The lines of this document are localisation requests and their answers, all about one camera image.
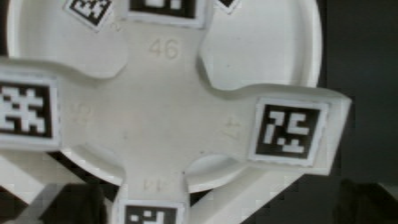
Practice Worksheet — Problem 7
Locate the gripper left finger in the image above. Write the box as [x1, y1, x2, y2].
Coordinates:
[10, 181, 111, 224]

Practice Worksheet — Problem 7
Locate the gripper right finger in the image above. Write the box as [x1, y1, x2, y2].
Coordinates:
[333, 179, 398, 224]

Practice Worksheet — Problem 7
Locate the white cross table base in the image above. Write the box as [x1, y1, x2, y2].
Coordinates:
[0, 0, 351, 224]

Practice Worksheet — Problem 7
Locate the white round table top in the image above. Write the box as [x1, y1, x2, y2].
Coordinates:
[0, 0, 321, 191]

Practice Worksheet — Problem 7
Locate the white front fence bar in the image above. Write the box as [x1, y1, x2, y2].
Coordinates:
[0, 150, 83, 204]

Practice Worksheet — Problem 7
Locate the white fence bar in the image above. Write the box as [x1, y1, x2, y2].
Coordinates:
[0, 150, 83, 204]
[188, 168, 301, 224]

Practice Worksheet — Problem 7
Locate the white right fence bar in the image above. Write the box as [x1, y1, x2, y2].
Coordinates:
[188, 168, 301, 224]

